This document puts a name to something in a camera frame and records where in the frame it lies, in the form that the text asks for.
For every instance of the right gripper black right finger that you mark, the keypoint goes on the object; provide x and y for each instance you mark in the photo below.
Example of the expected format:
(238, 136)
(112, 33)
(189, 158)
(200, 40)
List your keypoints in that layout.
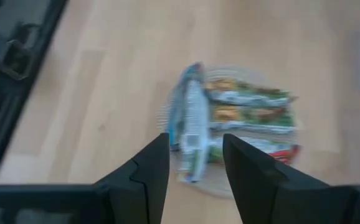
(261, 193)

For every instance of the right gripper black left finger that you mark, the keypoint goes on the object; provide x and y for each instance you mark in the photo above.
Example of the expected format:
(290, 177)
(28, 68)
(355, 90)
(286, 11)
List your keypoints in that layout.
(145, 186)

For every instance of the white blue red granola bar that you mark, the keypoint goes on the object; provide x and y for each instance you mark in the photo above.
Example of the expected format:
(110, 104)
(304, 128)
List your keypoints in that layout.
(270, 146)

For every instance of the blue granola bar pack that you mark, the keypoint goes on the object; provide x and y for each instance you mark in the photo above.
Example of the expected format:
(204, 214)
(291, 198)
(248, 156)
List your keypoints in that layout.
(195, 118)

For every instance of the round woven beige mat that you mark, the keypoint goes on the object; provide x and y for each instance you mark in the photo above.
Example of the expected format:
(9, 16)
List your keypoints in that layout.
(217, 183)

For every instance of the black square tube part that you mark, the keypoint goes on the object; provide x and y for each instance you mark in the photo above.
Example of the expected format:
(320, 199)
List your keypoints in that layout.
(15, 60)

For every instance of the black table edge frame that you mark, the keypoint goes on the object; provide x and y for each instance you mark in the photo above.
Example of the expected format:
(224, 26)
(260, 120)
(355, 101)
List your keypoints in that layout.
(15, 102)

